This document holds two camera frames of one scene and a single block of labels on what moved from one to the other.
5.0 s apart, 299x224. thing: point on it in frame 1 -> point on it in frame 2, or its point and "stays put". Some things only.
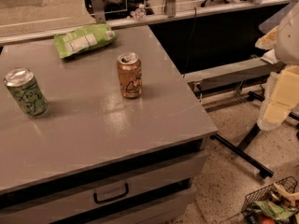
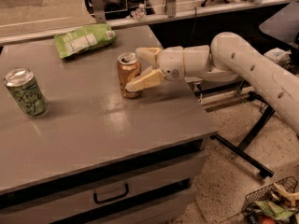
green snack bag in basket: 273,209 stays put
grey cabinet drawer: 79,200 stays put
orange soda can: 129,66 stays put
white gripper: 288,37 -> 170,63
